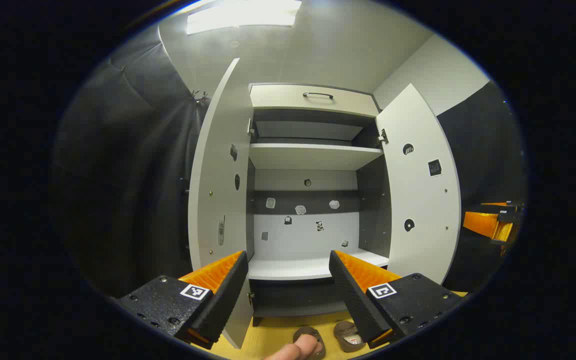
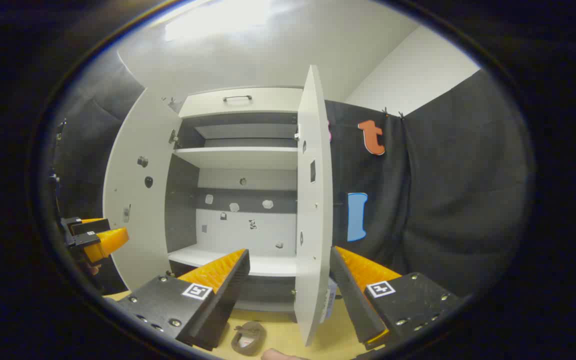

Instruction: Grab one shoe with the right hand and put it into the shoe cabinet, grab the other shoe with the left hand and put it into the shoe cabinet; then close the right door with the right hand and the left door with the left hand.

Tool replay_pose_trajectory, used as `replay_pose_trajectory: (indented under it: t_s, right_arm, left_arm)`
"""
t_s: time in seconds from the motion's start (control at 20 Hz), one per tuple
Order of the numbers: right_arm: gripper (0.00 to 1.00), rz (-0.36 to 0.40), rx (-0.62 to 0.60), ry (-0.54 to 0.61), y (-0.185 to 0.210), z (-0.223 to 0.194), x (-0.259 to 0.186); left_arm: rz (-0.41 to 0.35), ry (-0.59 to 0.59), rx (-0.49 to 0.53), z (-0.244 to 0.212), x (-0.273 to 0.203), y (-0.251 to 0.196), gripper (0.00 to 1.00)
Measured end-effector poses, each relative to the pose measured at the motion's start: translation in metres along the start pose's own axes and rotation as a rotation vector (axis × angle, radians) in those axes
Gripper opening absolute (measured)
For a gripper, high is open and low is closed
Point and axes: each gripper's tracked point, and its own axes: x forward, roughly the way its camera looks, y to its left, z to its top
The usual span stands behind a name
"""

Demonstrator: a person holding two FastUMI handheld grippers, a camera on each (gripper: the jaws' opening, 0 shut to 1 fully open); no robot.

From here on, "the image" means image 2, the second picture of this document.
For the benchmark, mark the white shoe cabinet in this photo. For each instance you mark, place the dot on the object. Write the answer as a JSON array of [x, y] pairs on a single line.
[[240, 157]]

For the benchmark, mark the white cabinet drawer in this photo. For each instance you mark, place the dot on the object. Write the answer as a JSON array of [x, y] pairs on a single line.
[[240, 102]]

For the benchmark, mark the blue-grey book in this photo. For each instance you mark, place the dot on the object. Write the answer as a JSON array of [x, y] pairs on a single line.
[[331, 300]]

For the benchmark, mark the white cabinet door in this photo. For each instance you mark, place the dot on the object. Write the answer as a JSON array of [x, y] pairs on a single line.
[[135, 210], [313, 225]]

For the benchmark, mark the brown fuzzy shoe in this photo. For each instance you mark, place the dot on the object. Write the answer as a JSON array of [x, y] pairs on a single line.
[[248, 339]]

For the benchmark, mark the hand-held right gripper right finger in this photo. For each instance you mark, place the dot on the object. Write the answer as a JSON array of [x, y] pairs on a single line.
[[350, 295]]

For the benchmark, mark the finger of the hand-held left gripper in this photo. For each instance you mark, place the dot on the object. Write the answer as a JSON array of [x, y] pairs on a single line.
[[90, 227], [110, 242]]

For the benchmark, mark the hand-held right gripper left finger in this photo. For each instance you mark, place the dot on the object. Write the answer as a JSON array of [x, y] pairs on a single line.
[[228, 285]]

